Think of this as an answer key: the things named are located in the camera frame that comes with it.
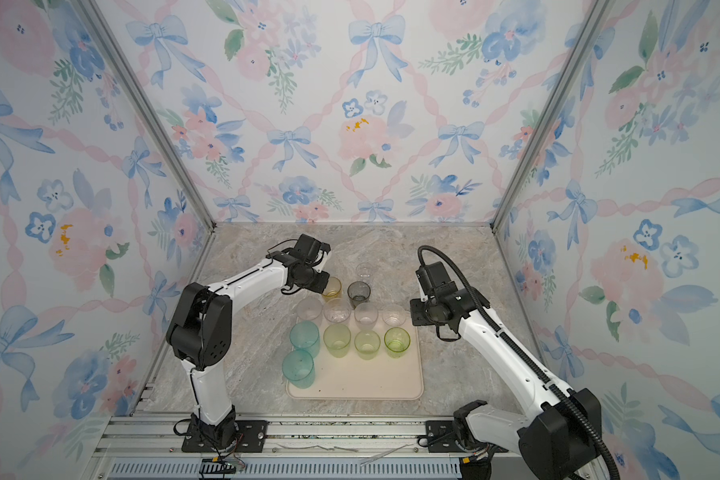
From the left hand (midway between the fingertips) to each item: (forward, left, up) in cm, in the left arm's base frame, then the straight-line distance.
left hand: (324, 280), depth 95 cm
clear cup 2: (-10, -13, -5) cm, 17 cm away
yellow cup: (-1, -2, -4) cm, 4 cm away
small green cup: (-18, -14, -8) cm, 24 cm away
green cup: (-18, -22, -5) cm, 29 cm away
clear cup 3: (+8, -13, -5) cm, 15 cm away
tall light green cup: (-17, -5, -5) cm, 19 cm away
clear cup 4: (-9, -22, -7) cm, 25 cm away
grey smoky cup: (-1, -11, -5) cm, 12 cm away
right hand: (-14, -28, +7) cm, 32 cm away
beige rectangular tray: (-28, -10, -8) cm, 31 cm away
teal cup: (-19, +4, +1) cm, 19 cm away
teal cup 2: (-26, +5, -4) cm, 27 cm away
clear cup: (-9, +4, -2) cm, 10 cm away
